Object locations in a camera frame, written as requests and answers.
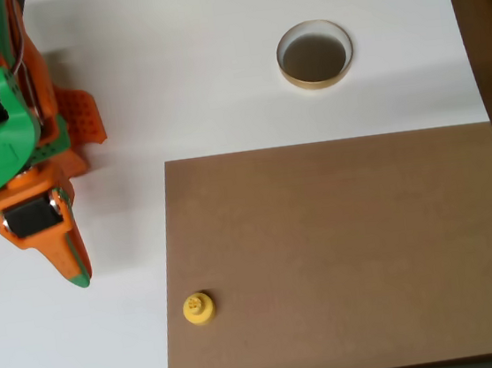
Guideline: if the brown cardboard sheet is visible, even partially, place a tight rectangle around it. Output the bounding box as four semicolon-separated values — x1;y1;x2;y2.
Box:
141;121;492;368

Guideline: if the small yellow plastic piece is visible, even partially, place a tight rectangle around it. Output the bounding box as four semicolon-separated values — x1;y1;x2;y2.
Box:
179;288;220;331

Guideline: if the white board sheet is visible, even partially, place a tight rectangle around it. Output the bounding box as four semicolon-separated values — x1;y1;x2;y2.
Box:
0;0;492;368

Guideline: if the round shallow metal dish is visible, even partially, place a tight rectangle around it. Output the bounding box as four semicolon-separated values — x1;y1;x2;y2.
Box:
272;15;359;94

